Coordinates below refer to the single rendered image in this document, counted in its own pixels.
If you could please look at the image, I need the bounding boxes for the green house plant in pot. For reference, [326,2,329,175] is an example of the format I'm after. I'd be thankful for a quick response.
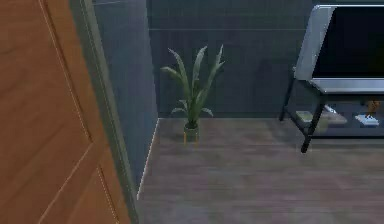
[160,44,226,145]

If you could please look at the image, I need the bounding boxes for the green book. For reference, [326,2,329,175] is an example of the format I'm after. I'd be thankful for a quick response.
[295,110,315,123]

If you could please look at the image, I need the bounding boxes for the black television stand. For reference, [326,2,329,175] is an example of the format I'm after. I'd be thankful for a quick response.
[279,77,384,154]

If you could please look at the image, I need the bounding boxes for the brown wooden room door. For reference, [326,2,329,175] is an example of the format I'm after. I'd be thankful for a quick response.
[0,0,132,224]

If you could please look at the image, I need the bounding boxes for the grey television set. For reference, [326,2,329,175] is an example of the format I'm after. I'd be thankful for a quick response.
[293,4,384,94]

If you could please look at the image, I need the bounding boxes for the pale blue book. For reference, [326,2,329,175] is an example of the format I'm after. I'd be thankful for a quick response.
[354,113,380,127]

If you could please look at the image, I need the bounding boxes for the small orange figurine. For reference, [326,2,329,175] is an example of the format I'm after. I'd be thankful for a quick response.
[366,99,382,116]

